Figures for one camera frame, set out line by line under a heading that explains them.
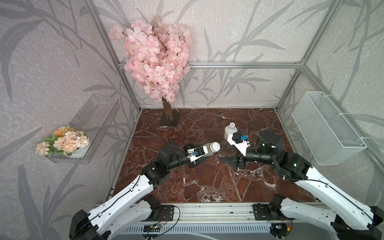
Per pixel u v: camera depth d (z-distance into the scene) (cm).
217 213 75
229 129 85
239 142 50
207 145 65
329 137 63
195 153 54
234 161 52
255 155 52
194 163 60
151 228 70
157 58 76
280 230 75
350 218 39
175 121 112
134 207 58
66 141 49
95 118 74
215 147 61
